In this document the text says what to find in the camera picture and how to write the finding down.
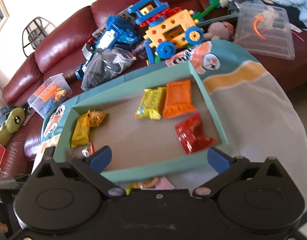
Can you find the small rainbow candy pack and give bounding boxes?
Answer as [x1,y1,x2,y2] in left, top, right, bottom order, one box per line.
[81,140,95,158]

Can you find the yellow wafer snack pack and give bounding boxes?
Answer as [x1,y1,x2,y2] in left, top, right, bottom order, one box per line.
[70,113,90,148]

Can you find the red snack pack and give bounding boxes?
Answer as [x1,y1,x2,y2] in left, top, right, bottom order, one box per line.
[175,112,216,154]

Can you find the orange crinkled candy wrapper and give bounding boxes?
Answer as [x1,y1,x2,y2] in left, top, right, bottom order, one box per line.
[85,110,109,128]

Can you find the small pink white candy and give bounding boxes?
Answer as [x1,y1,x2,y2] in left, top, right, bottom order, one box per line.
[154,177,175,190]

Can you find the teal cardboard box tray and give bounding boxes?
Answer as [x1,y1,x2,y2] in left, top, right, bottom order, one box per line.
[54,63,230,183]

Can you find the orange snack pack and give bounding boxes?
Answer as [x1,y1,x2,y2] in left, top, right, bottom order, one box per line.
[163,79,196,119]

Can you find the clear bin of toy blocks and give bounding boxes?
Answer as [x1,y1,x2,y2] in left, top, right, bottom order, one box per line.
[27,73,73,119]

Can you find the yellow speckled snack pack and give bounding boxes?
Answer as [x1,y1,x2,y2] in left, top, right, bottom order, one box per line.
[134,87,166,120]

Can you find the green plush toy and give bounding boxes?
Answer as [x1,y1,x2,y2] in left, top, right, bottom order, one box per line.
[0,108,25,147]

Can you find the clear bag of dark parts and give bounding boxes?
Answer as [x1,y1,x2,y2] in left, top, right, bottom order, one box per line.
[81,48,137,92]

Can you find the dark red leather sofa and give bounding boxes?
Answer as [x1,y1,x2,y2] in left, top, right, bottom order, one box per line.
[0,0,307,178]

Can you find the pink plush toy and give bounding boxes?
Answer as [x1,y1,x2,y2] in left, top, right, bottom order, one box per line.
[204,21,234,41]

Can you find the blue white toy robot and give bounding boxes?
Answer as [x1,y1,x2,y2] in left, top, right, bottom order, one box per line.
[75,11,141,80]

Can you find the clear plastic organizer lid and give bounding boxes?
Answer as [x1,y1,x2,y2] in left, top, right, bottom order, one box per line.
[234,3,295,60]

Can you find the black mesh back support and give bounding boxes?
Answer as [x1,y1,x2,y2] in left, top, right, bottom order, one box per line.
[22,17,56,57]

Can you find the yellow toy construction car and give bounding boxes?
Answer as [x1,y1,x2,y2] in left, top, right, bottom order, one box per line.
[127,0,204,65]

